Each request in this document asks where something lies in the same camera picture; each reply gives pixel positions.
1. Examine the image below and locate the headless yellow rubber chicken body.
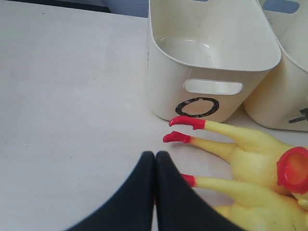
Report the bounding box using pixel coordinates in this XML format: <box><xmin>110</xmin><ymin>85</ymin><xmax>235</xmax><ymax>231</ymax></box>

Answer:
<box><xmin>163</xmin><ymin>115</ymin><xmax>308</xmax><ymax>194</ymax></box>

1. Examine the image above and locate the cream bin marked O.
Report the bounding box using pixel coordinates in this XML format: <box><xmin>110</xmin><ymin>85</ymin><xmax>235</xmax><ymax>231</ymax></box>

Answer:
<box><xmin>145</xmin><ymin>0</ymin><xmax>281</xmax><ymax>122</ymax></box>

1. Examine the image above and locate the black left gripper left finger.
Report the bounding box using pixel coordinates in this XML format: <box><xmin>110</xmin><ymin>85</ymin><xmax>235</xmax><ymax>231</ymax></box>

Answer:
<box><xmin>69</xmin><ymin>151</ymin><xmax>154</xmax><ymax>231</ymax></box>

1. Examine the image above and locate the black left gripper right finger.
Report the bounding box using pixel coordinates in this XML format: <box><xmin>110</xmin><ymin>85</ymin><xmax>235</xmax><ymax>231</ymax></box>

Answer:
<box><xmin>155</xmin><ymin>151</ymin><xmax>241</xmax><ymax>231</ymax></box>

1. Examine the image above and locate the yellow rubber chicken front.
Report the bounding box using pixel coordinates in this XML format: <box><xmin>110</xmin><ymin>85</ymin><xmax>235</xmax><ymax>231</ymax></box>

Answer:
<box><xmin>182</xmin><ymin>174</ymin><xmax>308</xmax><ymax>231</ymax></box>

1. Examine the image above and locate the cream bin marked X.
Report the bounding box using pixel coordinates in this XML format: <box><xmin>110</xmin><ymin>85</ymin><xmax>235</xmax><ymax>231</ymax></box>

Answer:
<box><xmin>244</xmin><ymin>0</ymin><xmax>308</xmax><ymax>131</ymax></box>

